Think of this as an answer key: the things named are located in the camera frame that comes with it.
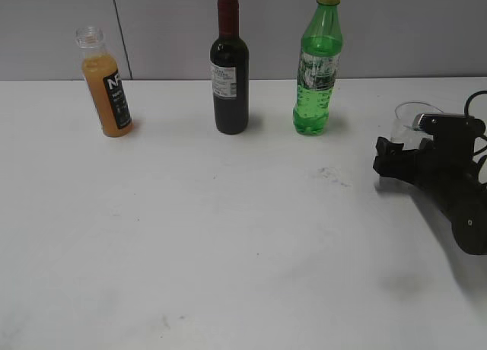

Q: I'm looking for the transparent plastic cup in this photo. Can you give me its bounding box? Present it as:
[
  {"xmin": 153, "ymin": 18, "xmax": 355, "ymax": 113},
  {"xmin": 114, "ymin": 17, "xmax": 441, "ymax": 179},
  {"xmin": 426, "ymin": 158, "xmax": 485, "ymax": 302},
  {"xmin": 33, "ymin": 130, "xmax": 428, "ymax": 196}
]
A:
[{"xmin": 390, "ymin": 100, "xmax": 442, "ymax": 150}]

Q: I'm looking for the dark red wine bottle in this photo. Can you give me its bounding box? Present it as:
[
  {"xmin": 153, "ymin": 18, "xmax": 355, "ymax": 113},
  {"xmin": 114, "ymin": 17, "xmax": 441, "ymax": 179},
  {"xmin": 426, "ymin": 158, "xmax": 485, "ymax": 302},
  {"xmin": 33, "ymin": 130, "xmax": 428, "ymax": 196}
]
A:
[{"xmin": 210, "ymin": 0, "xmax": 250, "ymax": 135}]

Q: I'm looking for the NFC orange juice bottle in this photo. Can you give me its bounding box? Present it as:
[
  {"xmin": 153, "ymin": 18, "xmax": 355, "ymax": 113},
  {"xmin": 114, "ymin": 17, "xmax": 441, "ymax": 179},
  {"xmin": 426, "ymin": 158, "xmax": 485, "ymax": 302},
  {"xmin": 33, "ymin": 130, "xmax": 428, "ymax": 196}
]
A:
[{"xmin": 75, "ymin": 26, "xmax": 132, "ymax": 138}]

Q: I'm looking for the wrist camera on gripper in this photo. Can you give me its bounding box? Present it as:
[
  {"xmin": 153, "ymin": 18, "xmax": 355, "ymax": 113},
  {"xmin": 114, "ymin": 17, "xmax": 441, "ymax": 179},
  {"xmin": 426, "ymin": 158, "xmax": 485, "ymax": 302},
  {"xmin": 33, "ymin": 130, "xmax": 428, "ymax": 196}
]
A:
[{"xmin": 412, "ymin": 113, "xmax": 486, "ymax": 138}]

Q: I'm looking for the green soda bottle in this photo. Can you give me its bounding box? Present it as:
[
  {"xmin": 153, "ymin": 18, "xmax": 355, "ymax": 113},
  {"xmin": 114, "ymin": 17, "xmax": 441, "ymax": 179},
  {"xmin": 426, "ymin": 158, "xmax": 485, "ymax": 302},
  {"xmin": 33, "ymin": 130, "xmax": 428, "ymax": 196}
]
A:
[{"xmin": 293, "ymin": 0, "xmax": 343, "ymax": 135}]

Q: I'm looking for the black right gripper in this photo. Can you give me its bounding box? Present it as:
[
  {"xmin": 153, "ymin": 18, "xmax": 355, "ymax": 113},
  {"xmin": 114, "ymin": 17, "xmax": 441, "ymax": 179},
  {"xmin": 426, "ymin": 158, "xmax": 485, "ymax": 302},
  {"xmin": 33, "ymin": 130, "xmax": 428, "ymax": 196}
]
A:
[{"xmin": 373, "ymin": 127, "xmax": 486, "ymax": 255}]

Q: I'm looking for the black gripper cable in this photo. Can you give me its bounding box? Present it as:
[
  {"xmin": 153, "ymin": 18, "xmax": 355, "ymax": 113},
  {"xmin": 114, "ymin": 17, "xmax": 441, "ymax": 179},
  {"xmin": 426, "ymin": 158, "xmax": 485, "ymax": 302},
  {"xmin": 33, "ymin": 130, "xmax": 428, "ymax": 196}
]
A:
[{"xmin": 464, "ymin": 91, "xmax": 487, "ymax": 185}]

